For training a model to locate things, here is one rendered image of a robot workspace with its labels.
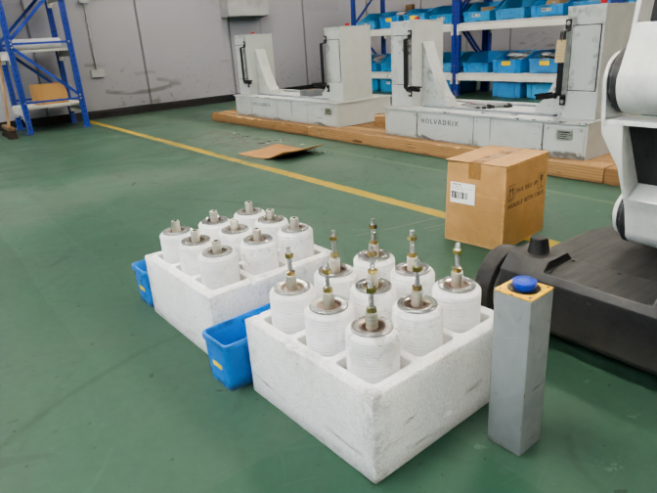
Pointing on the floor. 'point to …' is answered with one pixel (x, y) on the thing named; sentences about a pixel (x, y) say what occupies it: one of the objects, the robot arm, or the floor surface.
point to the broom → (7, 113)
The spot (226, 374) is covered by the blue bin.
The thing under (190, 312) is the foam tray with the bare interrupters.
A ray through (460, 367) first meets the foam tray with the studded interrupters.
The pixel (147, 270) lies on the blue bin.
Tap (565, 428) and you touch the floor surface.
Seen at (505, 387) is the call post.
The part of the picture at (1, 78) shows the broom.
